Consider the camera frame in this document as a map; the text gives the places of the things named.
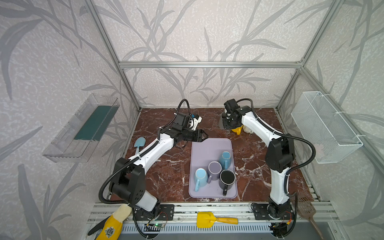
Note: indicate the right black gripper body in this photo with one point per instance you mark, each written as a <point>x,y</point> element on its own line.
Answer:
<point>227,122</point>

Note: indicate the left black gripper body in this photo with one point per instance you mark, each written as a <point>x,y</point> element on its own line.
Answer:
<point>194,134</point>

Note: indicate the yellow ceramic mug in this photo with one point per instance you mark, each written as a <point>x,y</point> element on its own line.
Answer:
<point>238,130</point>

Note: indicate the light blue mug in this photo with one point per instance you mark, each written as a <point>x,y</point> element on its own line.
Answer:
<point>200,179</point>

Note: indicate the grey ceramic mug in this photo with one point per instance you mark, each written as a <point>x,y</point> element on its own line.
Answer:
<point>221,120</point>

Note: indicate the white ceramic mug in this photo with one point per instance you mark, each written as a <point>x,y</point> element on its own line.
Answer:
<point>247,130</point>

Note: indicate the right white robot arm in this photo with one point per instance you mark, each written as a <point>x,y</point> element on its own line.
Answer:
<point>280,153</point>

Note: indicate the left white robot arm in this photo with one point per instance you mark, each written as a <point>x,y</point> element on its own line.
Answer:
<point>127,183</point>

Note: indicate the teal blue mug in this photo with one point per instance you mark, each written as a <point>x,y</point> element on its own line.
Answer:
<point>225,160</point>

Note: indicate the purple ceramic mug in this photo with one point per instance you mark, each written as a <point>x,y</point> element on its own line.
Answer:
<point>214,170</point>

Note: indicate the black ceramic mug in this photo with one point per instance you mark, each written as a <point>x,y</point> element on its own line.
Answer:
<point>226,181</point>

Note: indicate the light blue toy shovel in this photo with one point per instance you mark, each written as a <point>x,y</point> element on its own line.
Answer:
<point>140,142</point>

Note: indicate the yellow toy shovel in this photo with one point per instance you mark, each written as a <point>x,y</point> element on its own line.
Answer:
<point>207,219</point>

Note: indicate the green sponge sheet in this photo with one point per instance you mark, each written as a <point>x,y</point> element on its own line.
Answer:
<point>97,123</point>

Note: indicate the pink object in basket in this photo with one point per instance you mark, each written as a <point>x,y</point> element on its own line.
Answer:
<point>320,152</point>

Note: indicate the brown slotted spatula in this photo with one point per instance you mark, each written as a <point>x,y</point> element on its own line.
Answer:
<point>307,211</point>

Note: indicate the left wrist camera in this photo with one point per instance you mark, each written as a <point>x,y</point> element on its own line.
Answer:
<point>194,121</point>

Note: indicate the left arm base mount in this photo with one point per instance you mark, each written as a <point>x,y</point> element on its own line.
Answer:
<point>162,212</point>

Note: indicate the white wire basket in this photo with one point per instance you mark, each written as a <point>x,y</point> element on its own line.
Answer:
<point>320,123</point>

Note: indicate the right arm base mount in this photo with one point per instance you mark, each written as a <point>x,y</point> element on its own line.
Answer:
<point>261,211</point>

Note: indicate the clear plastic wall shelf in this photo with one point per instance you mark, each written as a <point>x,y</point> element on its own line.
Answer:
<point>64,149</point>

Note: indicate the aluminium cage frame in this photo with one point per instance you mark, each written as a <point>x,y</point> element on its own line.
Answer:
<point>350,67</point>

